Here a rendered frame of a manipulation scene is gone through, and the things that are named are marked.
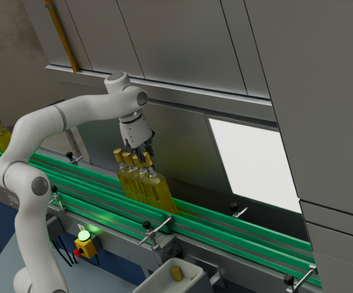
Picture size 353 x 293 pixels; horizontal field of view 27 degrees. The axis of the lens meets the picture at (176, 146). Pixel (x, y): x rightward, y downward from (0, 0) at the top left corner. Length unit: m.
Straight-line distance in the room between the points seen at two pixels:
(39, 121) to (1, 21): 4.00
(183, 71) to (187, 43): 0.13
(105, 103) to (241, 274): 0.73
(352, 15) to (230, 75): 0.97
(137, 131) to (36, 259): 0.55
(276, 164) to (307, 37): 0.93
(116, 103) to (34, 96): 4.13
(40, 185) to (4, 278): 1.24
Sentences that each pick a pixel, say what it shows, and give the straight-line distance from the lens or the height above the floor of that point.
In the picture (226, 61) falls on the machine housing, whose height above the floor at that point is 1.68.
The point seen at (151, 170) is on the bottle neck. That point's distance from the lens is 2.62.
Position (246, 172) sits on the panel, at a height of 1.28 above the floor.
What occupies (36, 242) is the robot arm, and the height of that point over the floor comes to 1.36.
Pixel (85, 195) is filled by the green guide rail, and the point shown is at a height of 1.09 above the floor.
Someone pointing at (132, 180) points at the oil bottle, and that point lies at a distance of 2.72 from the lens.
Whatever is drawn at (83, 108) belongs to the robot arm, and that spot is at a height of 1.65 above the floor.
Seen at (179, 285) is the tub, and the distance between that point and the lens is 2.63.
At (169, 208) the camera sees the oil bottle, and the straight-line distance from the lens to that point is 2.69.
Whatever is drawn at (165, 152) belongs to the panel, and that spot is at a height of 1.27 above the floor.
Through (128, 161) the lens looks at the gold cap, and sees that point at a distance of 2.70.
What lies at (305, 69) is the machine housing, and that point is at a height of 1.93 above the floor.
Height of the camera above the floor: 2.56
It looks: 28 degrees down
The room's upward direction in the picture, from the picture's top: 20 degrees counter-clockwise
